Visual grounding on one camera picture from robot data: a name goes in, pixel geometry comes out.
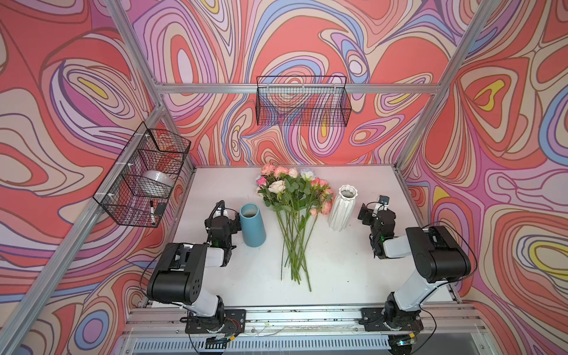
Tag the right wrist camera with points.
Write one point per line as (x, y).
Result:
(383, 201)

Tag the black marker in basket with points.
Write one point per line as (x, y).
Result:
(152, 213)

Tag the teal cylindrical vase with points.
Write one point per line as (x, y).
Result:
(253, 229)

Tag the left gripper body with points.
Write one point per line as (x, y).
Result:
(232, 228)

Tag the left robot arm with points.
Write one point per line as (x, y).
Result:
(178, 277)

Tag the black wire basket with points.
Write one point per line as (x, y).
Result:
(302, 101)
(140, 194)

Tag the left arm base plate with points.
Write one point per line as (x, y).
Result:
(229, 323)

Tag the white ribbed vase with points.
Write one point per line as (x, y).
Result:
(342, 207)

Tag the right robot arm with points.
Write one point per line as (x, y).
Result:
(438, 260)

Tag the black wire basket back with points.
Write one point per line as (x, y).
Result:
(302, 101)

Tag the black wire basket left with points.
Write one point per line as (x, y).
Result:
(140, 194)

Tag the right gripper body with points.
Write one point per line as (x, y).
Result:
(369, 220)

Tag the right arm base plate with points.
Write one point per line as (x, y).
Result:
(379, 319)

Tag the bunch of artificial flowers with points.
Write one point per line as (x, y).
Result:
(298, 198)

